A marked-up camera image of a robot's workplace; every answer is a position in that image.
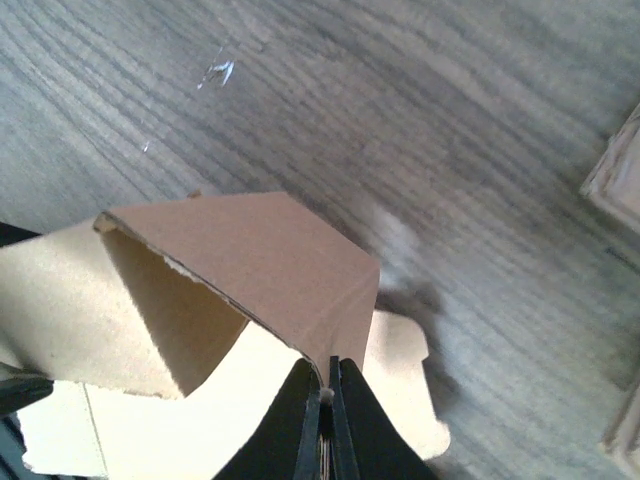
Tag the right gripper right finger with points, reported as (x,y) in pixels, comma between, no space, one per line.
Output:
(365,444)

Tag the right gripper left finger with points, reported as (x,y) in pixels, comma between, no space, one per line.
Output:
(272,450)

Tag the cardboard box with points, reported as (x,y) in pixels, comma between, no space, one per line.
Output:
(169,328)

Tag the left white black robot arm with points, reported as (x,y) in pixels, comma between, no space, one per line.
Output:
(19,389)

